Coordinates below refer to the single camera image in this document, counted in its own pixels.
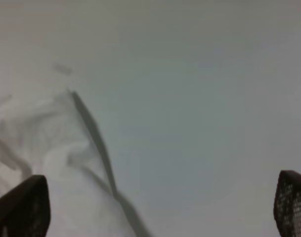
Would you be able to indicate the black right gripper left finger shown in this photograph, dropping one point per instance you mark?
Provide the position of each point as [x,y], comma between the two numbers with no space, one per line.
[25,210]

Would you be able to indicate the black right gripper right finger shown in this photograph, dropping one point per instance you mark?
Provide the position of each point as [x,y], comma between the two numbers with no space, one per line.
[287,204]

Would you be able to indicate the white short sleeve t-shirt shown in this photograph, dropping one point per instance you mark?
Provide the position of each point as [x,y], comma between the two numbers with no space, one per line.
[58,138]

